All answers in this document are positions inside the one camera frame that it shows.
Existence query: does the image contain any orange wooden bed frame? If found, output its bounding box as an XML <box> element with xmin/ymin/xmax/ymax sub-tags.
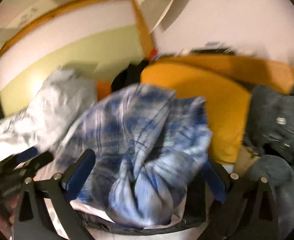
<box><xmin>97</xmin><ymin>54</ymin><xmax>294</xmax><ymax>165</ymax></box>

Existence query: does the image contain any dark grey jeans pile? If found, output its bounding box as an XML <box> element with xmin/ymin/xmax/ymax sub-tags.
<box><xmin>243</xmin><ymin>86</ymin><xmax>294</xmax><ymax>239</ymax></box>

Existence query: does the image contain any blue white plaid shirt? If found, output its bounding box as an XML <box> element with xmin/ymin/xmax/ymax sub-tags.
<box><xmin>54</xmin><ymin>84</ymin><xmax>212</xmax><ymax>218</ymax></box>

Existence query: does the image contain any black bag by headboard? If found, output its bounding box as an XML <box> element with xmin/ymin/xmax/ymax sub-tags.
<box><xmin>111</xmin><ymin>60</ymin><xmax>149</xmax><ymax>92</ymax></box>

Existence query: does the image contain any white navy folded garment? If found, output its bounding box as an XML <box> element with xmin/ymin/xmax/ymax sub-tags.
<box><xmin>70</xmin><ymin>197</ymin><xmax>206</xmax><ymax>236</ymax></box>

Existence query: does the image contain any light grey crumpled duvet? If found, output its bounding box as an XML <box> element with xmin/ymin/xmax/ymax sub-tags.
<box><xmin>0</xmin><ymin>69</ymin><xmax>97</xmax><ymax>162</ymax></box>

